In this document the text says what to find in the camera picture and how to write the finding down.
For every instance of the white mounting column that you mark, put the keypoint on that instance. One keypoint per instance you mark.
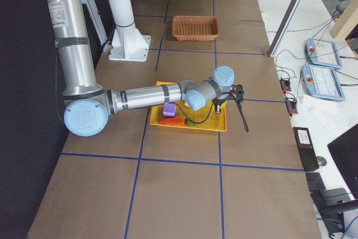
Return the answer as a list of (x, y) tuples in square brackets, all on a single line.
[(128, 43)]

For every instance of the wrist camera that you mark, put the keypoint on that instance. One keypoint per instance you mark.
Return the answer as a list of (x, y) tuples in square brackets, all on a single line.
[(237, 93)]

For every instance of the brown wicker basket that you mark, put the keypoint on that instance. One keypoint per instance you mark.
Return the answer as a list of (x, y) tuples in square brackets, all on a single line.
[(195, 28)]

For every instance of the lower teach pendant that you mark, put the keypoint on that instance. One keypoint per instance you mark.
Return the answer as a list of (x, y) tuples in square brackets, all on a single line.
[(322, 82)]

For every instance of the upper teach pendant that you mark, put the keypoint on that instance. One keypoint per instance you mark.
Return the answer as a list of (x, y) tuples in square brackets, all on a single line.
[(323, 52)]

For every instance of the orange toy carrot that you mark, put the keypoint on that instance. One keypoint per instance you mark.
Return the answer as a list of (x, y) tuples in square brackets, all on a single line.
[(176, 121)]

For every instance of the teach pendant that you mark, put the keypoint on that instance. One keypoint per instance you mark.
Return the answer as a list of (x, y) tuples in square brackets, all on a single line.
[(323, 52), (322, 82)]

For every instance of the aluminium frame post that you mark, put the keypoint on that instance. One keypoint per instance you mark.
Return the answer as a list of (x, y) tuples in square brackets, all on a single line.
[(288, 16)]

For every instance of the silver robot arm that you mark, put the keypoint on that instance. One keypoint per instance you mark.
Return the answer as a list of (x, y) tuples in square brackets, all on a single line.
[(87, 105)]

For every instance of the orange power strip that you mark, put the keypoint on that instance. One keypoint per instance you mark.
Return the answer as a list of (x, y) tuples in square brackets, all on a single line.
[(285, 85), (291, 105)]

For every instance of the black monitor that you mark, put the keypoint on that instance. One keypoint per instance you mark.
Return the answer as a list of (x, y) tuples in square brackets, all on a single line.
[(343, 150)]

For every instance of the purple foam block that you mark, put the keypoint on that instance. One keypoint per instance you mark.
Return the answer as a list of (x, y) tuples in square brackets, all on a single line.
[(169, 110)]

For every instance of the yellow plastic basket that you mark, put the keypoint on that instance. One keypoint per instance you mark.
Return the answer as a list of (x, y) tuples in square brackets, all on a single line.
[(205, 118)]

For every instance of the black rectangular box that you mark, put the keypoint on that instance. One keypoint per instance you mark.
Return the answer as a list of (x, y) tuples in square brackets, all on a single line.
[(305, 149)]

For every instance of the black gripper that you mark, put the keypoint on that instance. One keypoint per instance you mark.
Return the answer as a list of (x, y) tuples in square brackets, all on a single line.
[(219, 102)]

